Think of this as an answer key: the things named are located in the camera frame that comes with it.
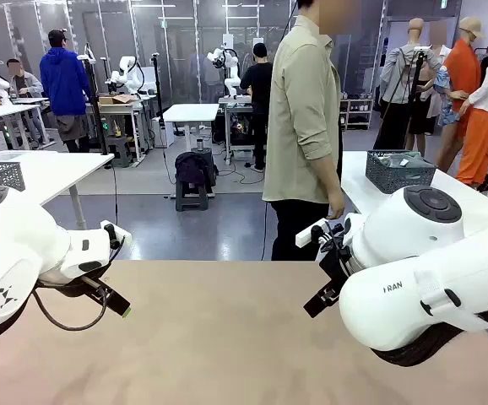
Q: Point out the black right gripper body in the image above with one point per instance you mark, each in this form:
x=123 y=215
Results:
x=339 y=268

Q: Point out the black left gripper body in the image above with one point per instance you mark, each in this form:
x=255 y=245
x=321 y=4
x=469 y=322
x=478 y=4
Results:
x=62 y=284

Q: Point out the dark grey woven basket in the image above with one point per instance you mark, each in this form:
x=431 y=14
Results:
x=396 y=179

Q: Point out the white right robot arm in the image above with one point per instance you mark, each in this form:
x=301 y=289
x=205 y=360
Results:
x=413 y=270

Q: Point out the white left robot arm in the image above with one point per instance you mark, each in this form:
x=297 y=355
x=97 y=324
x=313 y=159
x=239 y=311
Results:
x=12 y=236

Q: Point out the person's right forearm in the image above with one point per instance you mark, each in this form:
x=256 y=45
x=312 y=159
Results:
x=332 y=177

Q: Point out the person's right hand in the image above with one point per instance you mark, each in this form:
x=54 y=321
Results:
x=336 y=207

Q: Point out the grey step stool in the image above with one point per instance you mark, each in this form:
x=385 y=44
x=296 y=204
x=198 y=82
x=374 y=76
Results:
x=191 y=199
x=119 y=152

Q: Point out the person in beige shirt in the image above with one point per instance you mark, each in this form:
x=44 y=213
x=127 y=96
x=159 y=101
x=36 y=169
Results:
x=299 y=126

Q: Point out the white shelf with bottles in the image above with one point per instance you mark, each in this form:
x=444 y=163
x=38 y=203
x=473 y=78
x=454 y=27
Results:
x=360 y=114

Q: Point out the mannequin in black dress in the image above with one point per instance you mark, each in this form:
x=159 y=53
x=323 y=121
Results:
x=421 y=109

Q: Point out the dark tumbler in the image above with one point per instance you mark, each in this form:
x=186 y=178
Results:
x=200 y=143

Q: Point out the black tripod stand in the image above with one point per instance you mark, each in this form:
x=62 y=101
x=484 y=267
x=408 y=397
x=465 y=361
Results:
x=95 y=105
x=158 y=97

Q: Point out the white background table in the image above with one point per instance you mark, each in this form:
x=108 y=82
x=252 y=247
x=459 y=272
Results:
x=3 y=110

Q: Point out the cardboard box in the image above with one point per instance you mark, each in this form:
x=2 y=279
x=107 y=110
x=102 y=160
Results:
x=117 y=99

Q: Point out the person in black clothes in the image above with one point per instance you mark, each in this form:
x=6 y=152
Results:
x=257 y=88

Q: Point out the white workbench with computer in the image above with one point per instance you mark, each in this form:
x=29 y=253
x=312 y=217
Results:
x=232 y=101

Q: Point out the mannequin in white blouse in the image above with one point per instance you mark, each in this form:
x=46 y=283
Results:
x=486 y=126

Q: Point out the person in blue hoodie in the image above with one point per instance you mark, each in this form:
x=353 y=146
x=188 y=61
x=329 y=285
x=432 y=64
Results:
x=64 y=80

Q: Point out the white standing desk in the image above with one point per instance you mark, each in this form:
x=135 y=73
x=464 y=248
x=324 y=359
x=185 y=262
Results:
x=191 y=111

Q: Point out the mannequin in grey shirt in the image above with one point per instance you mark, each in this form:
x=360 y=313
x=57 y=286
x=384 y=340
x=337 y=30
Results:
x=400 y=71

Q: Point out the seated person in grey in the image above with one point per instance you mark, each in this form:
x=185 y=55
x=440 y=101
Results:
x=24 y=82

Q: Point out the mannequin in blue floral shirt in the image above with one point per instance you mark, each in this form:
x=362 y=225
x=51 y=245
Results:
x=444 y=84

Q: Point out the mannequin in orange with cap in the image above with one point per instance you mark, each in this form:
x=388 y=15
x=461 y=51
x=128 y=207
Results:
x=463 y=71

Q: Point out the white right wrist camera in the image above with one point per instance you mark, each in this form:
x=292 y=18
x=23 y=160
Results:
x=309 y=236

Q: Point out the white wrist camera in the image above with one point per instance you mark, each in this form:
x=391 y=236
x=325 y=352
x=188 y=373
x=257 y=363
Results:
x=309 y=236
x=119 y=233

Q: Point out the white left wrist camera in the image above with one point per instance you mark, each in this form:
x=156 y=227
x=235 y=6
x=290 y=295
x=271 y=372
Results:
x=119 y=233

